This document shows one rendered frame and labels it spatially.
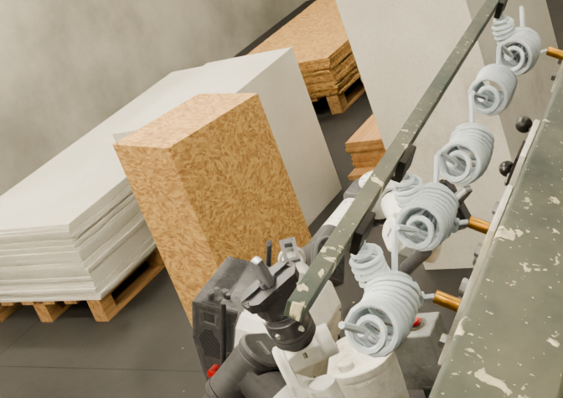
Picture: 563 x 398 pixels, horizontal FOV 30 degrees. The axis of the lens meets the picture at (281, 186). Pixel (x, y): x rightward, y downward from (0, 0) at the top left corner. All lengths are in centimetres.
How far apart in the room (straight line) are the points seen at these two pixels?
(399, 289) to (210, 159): 313
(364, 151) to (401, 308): 516
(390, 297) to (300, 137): 502
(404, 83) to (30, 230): 235
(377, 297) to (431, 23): 351
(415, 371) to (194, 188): 155
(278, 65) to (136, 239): 130
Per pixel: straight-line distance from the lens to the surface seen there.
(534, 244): 106
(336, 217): 266
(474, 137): 147
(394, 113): 485
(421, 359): 295
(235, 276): 247
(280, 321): 198
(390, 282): 115
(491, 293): 97
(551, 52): 186
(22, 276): 627
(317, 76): 777
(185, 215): 429
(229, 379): 225
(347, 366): 394
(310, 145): 621
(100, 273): 594
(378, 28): 470
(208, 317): 241
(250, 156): 437
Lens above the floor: 242
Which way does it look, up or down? 21 degrees down
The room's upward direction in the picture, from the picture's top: 21 degrees counter-clockwise
